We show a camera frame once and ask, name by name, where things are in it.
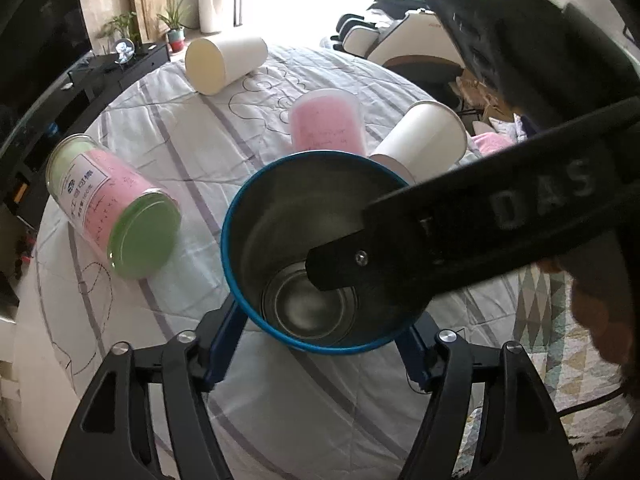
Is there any blue and black metal can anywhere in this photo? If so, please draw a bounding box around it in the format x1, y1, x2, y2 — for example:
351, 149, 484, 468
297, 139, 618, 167
220, 151, 431, 356

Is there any near white paper cup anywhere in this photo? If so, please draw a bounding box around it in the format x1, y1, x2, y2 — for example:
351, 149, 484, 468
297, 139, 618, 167
369, 101, 468, 184

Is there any white paper cup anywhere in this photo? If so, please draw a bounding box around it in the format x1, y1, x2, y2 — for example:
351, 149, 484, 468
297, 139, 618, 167
369, 101, 468, 184
184, 35, 268, 96

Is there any clear pink plastic cup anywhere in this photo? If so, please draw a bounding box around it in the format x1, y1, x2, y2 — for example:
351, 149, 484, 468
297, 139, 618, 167
288, 88, 367, 156

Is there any far white paper cup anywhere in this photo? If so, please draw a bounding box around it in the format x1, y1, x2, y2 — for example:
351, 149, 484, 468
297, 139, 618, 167
184, 35, 268, 96

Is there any person's hand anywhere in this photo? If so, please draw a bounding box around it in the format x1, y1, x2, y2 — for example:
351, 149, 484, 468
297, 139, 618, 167
537, 233, 639, 382

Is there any pink folded towel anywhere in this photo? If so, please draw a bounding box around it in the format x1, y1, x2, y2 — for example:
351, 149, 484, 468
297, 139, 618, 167
473, 131, 514, 156

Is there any striped quilted table cloth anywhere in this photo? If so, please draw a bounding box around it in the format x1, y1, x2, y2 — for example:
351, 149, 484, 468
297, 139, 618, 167
12, 46, 526, 480

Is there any white massage chair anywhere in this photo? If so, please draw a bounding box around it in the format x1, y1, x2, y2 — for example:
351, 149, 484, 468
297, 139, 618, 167
328, 0, 464, 68

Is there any green and pink glass jar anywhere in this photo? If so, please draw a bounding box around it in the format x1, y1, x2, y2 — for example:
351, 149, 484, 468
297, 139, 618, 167
46, 134, 181, 281

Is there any black TV cabinet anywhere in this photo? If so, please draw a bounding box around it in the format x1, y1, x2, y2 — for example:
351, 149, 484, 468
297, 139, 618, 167
1, 42, 169, 231

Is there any glass globe ornament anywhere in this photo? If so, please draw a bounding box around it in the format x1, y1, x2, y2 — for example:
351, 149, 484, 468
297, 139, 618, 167
114, 38, 136, 65

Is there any potted plant red pot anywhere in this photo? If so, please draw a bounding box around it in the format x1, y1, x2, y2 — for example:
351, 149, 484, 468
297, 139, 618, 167
156, 0, 190, 53

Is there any leafy plant on cabinet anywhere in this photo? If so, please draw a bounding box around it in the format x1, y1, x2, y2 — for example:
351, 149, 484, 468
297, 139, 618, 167
99, 11, 141, 53

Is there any large black television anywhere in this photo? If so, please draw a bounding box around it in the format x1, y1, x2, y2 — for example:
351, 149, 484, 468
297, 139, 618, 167
1, 0, 91, 141

